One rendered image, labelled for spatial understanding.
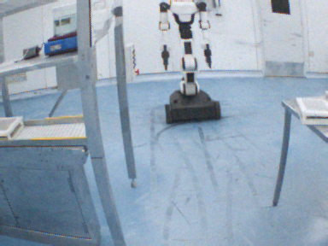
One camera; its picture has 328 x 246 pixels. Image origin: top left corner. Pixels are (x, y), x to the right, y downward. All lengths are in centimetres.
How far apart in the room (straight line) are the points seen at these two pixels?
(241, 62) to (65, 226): 424
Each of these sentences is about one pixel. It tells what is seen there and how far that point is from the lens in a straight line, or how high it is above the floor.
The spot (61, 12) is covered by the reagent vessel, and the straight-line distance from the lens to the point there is 160.
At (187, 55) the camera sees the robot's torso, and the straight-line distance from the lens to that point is 376.
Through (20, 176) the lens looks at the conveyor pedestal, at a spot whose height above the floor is 60.
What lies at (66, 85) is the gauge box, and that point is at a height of 107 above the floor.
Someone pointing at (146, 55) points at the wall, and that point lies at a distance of 535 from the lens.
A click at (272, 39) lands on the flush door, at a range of 566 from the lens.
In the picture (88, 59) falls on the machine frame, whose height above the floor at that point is 125.
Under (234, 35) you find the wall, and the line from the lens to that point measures 545.
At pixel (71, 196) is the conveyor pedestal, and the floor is 49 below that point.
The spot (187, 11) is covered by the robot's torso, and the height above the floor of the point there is 124.
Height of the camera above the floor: 153
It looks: 23 degrees down
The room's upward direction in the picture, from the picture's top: 4 degrees counter-clockwise
